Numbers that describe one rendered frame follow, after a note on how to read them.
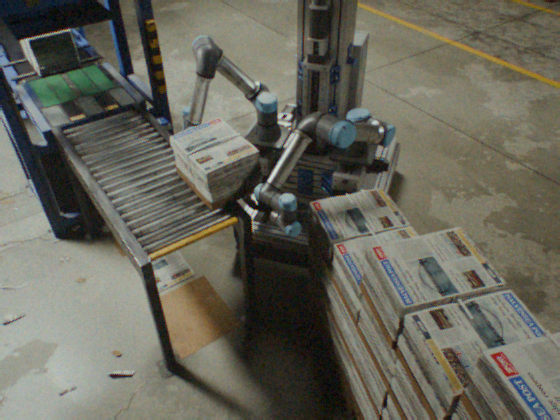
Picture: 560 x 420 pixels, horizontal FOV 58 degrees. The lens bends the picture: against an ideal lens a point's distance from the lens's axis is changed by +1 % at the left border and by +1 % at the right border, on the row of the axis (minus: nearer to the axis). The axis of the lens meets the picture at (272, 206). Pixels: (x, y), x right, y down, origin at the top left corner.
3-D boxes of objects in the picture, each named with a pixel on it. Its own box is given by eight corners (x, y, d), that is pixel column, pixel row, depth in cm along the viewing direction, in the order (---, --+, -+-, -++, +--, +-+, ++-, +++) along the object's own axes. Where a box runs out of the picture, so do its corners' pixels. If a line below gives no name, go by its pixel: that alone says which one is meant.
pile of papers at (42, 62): (82, 65, 361) (71, 29, 344) (39, 76, 348) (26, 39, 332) (66, 48, 385) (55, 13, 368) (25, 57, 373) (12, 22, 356)
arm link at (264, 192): (304, 100, 225) (247, 193, 224) (323, 108, 219) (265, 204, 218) (314, 111, 235) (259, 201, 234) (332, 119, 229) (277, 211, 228)
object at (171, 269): (196, 274, 314) (195, 273, 313) (153, 295, 302) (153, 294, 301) (170, 240, 337) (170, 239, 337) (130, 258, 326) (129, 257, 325)
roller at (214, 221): (237, 219, 240) (237, 212, 236) (145, 261, 220) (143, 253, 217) (232, 214, 243) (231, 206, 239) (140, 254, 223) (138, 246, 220)
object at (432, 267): (460, 228, 187) (460, 226, 187) (507, 285, 166) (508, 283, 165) (367, 247, 181) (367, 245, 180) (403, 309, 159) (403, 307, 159)
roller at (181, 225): (231, 212, 243) (229, 203, 240) (139, 252, 223) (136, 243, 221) (226, 208, 247) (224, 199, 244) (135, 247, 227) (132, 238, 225)
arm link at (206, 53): (224, 55, 243) (203, 142, 270) (220, 46, 251) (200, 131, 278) (201, 51, 239) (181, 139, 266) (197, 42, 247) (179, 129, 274)
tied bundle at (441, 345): (492, 328, 181) (511, 285, 166) (548, 404, 159) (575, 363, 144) (394, 353, 174) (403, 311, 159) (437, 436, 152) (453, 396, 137)
